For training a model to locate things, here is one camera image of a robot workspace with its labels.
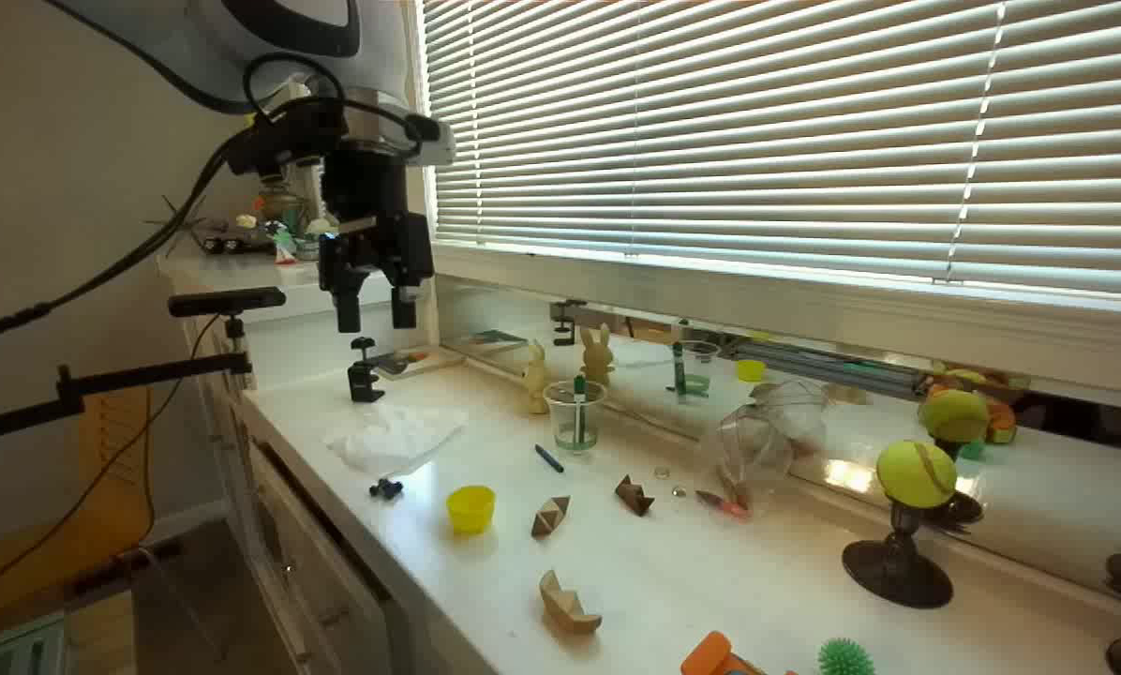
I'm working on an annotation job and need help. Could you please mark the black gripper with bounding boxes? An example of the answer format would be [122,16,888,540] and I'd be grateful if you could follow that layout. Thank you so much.
[315,140,440,337]

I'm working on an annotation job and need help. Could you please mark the yellow bunny toy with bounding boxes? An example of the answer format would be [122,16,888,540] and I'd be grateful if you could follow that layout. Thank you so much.
[515,337,560,419]

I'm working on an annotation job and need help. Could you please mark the orange toy car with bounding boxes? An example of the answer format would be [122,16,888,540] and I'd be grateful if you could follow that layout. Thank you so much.
[680,630,762,675]

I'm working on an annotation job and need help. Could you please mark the black table clamp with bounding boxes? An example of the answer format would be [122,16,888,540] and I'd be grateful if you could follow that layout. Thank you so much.
[346,334,389,406]

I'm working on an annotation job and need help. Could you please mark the green marker pen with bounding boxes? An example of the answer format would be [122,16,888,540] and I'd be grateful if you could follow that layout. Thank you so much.
[565,370,592,445]

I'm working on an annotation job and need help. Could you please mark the clear plastic cup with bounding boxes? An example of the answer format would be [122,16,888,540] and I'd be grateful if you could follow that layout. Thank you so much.
[548,380,606,456]

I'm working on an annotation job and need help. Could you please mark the yellow plastic cup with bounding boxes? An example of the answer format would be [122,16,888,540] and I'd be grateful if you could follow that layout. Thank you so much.
[442,480,499,544]

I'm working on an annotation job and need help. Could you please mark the medium brown wooden block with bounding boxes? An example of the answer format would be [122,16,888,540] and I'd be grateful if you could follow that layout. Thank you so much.
[528,492,573,544]

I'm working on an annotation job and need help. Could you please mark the white cabinet front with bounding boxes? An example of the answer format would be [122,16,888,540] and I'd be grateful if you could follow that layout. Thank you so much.
[237,409,462,675]

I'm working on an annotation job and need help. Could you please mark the light tan wooden block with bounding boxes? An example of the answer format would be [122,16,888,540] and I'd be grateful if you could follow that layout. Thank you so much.
[536,566,606,636]

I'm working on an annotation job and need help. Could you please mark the red crayon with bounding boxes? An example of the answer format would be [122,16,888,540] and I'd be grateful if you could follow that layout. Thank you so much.
[690,484,753,522]

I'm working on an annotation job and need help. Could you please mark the large white window blind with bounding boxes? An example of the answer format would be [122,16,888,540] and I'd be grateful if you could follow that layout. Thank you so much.
[421,0,1121,304]

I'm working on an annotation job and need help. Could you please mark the clear plastic bag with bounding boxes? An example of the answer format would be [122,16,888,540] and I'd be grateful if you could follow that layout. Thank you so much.
[695,380,835,516]

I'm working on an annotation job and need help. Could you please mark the yellow-green tennis ball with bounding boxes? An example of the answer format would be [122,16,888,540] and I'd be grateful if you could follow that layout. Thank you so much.
[872,435,960,515]

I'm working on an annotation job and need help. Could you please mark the green pom pom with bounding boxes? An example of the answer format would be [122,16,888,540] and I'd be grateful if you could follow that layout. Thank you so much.
[817,636,876,675]

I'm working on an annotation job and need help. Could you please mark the black stereo camera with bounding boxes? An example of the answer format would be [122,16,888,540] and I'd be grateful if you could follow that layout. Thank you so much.
[166,286,290,320]

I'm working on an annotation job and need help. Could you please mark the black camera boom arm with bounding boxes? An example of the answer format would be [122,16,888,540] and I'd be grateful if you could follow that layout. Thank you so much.
[0,349,256,450]

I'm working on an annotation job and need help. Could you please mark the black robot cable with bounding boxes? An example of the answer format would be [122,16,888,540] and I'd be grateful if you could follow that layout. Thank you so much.
[0,47,349,349]

